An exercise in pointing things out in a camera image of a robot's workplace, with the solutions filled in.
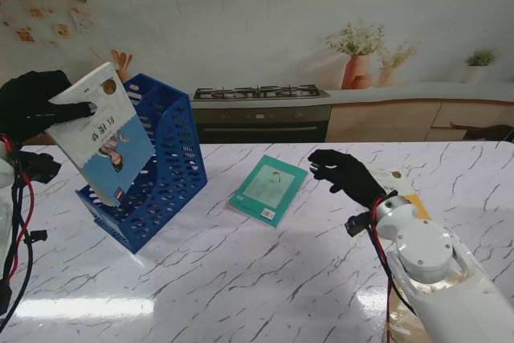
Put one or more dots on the blue perforated plastic file rack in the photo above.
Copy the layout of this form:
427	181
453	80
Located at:
176	166

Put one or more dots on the yellow and white cover book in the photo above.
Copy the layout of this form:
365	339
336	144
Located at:
417	206

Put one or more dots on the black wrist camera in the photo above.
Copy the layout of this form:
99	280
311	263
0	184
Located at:
355	225
40	168

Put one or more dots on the tan kraft cover book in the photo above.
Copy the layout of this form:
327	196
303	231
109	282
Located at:
399	329

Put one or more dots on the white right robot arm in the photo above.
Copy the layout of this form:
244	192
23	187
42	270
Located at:
425	246

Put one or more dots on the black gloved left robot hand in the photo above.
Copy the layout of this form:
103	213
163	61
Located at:
28	106

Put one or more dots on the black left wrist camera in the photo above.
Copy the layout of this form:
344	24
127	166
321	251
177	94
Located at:
40	168

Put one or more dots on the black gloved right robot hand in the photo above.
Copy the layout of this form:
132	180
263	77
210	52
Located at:
353	178

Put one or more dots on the teal cover book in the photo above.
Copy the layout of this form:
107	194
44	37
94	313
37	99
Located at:
269	186

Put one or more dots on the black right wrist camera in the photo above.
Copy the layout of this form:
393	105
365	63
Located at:
355	225

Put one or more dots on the white and blue cover book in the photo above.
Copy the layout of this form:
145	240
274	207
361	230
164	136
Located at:
104	146

